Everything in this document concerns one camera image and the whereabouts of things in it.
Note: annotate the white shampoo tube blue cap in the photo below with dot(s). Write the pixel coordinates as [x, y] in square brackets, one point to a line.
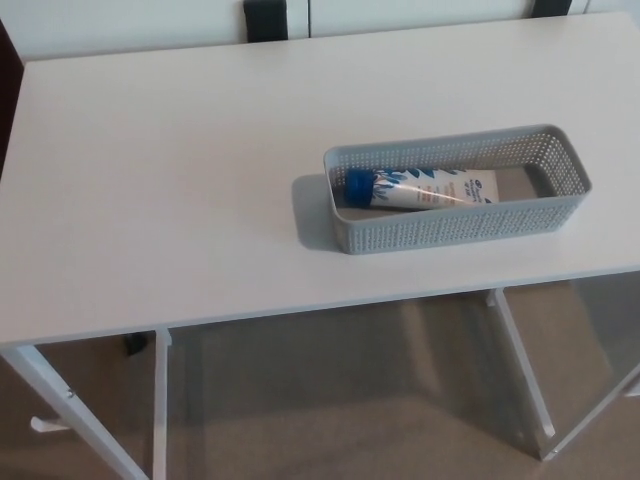
[425, 187]

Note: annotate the small grey perforated container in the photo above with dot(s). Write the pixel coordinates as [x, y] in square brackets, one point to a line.
[450, 227]

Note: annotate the white table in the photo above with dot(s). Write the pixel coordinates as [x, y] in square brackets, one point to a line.
[165, 190]

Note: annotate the black chair leg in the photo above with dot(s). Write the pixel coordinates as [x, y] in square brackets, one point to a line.
[266, 19]
[549, 8]

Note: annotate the dark brown furniture edge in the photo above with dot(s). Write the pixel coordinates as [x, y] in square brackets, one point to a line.
[9, 62]

